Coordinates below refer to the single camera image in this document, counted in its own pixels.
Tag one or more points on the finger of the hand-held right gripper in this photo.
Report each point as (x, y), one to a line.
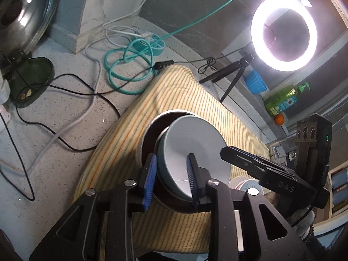
(272, 164)
(239, 161)

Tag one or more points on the orange fruit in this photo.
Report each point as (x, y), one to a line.
(279, 119)

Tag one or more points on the chrome faucet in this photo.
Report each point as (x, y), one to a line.
(274, 148)

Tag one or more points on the green detergent bottle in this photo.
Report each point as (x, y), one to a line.
(282, 100)

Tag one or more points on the wooden shelf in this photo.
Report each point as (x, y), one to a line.
(339, 185)

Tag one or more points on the large steel bowl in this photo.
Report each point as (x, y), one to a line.
(148, 141)

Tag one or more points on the steel pan lid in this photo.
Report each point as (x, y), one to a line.
(40, 19)

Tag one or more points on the black inline switch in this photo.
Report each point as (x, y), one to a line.
(164, 64)

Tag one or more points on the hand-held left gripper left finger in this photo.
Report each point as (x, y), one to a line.
(151, 182)

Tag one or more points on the dark green dish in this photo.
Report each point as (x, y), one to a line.
(35, 70)

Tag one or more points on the teal power strip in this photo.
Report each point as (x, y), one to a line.
(157, 45)

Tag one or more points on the blue ribbed cup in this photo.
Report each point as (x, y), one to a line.
(255, 83)

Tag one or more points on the yellow striped cloth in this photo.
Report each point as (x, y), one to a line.
(176, 92)

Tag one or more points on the pale green bowl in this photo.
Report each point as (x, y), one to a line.
(195, 141)

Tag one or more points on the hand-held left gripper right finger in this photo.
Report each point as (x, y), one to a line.
(191, 179)

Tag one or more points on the white plate grey leaf print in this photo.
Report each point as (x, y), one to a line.
(244, 183)

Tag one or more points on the black tripod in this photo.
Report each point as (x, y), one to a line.
(225, 72)

